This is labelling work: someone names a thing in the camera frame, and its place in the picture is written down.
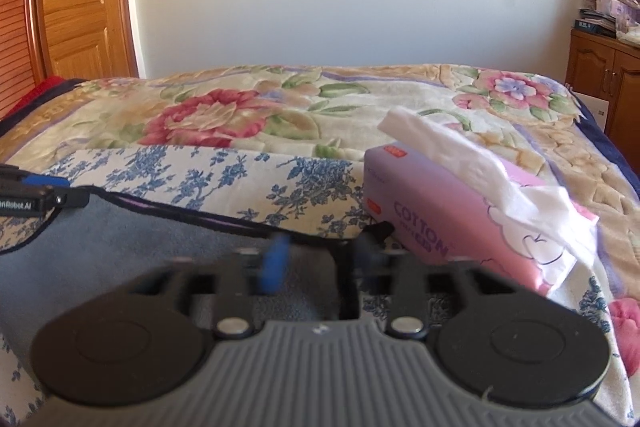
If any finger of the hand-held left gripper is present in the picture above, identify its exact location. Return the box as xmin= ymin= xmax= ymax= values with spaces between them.
xmin=52 ymin=187 xmax=91 ymax=209
xmin=0 ymin=164 xmax=71 ymax=190

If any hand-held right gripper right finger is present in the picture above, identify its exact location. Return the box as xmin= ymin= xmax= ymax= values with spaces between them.
xmin=342 ymin=222 xmax=517 ymax=341

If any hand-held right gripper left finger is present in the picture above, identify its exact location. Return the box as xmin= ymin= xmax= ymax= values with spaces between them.
xmin=129 ymin=234 xmax=293 ymax=341

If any grey towel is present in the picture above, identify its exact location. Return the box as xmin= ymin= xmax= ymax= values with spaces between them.
xmin=0 ymin=186 xmax=362 ymax=348

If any purple tissue pack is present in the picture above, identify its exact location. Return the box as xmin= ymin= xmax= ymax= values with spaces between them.
xmin=363 ymin=106 xmax=601 ymax=299

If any red cloth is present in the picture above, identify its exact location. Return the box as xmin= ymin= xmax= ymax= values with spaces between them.
xmin=9 ymin=76 xmax=73 ymax=118

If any floral blanket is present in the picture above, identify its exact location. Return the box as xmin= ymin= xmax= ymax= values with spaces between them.
xmin=0 ymin=64 xmax=640 ymax=303

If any louvered wooden wardrobe door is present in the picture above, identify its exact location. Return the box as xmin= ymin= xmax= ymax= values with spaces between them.
xmin=0 ymin=0 xmax=42 ymax=120

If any white flat box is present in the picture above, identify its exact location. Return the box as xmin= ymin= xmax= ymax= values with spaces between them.
xmin=570 ymin=90 xmax=609 ymax=134

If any wooden cabinet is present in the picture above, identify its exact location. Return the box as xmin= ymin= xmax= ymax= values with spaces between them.
xmin=564 ymin=27 xmax=640 ymax=148

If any pile of items on cabinet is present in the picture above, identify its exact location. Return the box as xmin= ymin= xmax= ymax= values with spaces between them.
xmin=573 ymin=9 xmax=617 ymax=39

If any white plastic bag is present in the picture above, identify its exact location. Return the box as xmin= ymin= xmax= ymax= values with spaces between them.
xmin=616 ymin=23 xmax=640 ymax=46

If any pink packet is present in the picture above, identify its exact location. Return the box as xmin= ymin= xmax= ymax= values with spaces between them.
xmin=595 ymin=0 xmax=640 ymax=24

